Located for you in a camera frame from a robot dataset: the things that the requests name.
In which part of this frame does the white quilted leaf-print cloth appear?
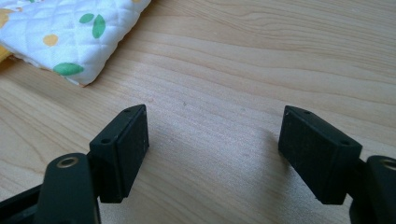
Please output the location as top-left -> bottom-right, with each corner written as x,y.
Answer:
0,0 -> 152,87

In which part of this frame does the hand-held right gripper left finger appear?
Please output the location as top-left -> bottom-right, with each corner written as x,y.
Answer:
89,104 -> 150,204

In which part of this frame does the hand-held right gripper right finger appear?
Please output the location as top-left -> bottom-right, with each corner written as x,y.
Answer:
277,105 -> 363,205

